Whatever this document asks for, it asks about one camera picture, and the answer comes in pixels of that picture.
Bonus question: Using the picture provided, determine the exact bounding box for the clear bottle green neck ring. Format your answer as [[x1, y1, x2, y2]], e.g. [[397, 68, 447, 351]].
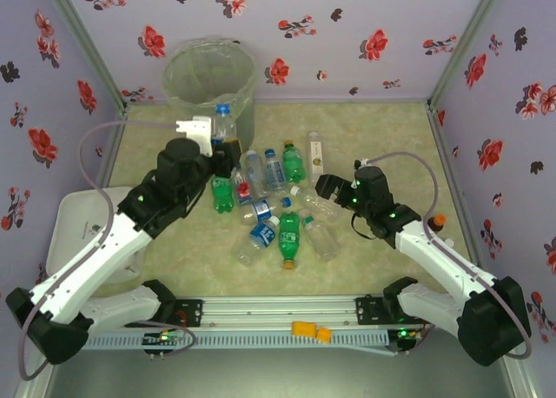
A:
[[299, 215, 342, 262]]

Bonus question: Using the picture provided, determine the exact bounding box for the aluminium frame post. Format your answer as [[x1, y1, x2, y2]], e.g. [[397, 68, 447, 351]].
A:
[[427, 0, 510, 112], [38, 0, 131, 110]]

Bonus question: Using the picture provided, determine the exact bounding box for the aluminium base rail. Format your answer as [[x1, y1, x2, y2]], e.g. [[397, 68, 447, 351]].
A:
[[86, 296, 435, 329]]

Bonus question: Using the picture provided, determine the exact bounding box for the grey mesh waste bin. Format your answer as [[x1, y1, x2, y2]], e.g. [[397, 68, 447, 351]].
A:
[[162, 36, 257, 152]]

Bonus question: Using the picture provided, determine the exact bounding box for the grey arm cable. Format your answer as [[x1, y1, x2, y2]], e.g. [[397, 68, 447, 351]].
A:
[[358, 152, 533, 358], [17, 119, 182, 381]]

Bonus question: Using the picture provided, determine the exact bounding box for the clear bottle blue cap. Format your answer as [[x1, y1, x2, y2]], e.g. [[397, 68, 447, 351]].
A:
[[211, 103, 239, 149]]

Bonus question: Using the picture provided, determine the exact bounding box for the aluminium frame rail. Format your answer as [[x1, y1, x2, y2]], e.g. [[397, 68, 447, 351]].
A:
[[12, 358, 60, 398], [499, 356, 544, 398], [97, 104, 131, 190], [425, 102, 486, 267]]

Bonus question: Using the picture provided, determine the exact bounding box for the green circuit board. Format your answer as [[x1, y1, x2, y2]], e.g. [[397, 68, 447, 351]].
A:
[[390, 326, 425, 351], [142, 328, 186, 351]]

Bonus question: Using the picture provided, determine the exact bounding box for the green plastic bottle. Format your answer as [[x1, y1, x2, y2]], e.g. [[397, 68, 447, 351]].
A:
[[211, 176, 235, 216]]

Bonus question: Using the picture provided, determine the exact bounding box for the grey base cable loop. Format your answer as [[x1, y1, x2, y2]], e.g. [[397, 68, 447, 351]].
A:
[[145, 310, 199, 360]]

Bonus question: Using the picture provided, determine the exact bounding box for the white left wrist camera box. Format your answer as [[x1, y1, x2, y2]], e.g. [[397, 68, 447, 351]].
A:
[[175, 116, 216, 158]]

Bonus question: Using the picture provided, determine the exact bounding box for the black cable loop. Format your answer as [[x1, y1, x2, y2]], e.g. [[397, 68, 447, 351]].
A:
[[350, 209, 375, 242]]

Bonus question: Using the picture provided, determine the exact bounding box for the grey left arm cable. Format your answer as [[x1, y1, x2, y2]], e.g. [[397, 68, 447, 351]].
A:
[[17, 119, 182, 381]]

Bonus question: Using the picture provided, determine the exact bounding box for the green bottle orange cap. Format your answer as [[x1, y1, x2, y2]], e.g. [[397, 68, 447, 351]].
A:
[[277, 211, 302, 271]]

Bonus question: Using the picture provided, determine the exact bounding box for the white plastic tub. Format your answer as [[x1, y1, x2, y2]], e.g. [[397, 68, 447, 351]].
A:
[[47, 184, 149, 295]]

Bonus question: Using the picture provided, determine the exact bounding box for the clear plastic bin liner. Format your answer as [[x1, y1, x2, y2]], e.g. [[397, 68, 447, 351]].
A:
[[162, 35, 257, 112]]

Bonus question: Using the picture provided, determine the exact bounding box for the dark bottle orange cap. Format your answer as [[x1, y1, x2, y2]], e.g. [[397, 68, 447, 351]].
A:
[[425, 214, 448, 235]]

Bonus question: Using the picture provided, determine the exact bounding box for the white slotted cable duct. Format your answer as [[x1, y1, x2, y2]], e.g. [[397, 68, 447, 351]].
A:
[[84, 330, 390, 351]]

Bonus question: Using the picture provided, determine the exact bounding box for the yellow spare finger block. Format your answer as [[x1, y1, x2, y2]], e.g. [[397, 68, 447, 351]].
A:
[[291, 321, 321, 338]]

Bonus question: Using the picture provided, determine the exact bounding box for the clear square bottle white cap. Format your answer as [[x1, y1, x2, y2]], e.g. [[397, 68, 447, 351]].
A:
[[244, 149, 269, 199]]

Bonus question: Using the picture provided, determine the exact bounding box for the grey right arm cable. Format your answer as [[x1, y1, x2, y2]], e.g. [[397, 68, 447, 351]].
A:
[[358, 152, 533, 358]]

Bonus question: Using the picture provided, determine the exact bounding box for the red label bottle blue cap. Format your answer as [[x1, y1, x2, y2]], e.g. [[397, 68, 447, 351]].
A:
[[232, 165, 255, 207]]

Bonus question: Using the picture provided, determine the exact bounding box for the blue label bottle white cap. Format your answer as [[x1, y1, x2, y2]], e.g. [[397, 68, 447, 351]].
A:
[[236, 215, 281, 267]]

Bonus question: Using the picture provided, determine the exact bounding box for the clear bottle blue barcode label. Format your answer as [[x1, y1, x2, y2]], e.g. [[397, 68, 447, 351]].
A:
[[240, 196, 293, 226]]

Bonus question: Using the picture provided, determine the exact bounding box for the tall clear bottle white label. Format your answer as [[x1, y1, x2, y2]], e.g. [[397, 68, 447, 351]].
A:
[[307, 130, 326, 182]]

